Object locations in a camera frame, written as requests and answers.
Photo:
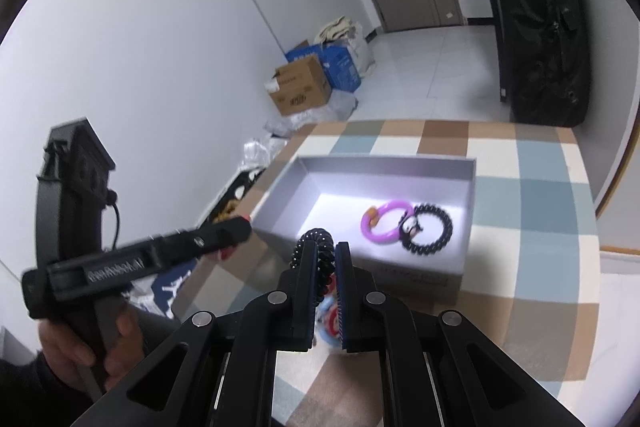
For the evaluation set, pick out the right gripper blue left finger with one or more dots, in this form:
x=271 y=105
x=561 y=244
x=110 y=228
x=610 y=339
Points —
x=300 y=285

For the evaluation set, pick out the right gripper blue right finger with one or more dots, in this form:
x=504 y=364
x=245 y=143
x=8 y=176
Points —
x=352 y=286

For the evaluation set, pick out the plaid checkered tablecloth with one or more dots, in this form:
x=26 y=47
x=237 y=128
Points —
x=531 y=280

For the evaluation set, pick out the light blue ring toy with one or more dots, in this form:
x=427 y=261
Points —
x=328 y=322

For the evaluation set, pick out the white tote bag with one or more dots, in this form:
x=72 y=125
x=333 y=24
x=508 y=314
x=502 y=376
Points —
x=349 y=34

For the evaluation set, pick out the grey plastic mailer bag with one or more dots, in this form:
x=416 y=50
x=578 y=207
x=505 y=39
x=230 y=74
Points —
x=340 y=107

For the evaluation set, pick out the person's left hand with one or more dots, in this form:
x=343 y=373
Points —
x=66 y=354

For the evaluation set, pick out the blue Jordan shoe box lid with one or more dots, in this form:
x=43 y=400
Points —
x=157 y=294

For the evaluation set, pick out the brown cardboard box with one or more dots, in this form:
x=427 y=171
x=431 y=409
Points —
x=299 y=86

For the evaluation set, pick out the blue cardboard box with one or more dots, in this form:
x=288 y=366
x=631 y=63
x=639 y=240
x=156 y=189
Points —
x=336 y=63

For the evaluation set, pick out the silver foil bag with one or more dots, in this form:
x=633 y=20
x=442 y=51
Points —
x=260 y=153

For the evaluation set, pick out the purple ring toy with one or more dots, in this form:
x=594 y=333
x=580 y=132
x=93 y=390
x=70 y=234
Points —
x=381 y=225

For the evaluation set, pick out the grey open cardboard box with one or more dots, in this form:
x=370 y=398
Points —
x=406 y=219

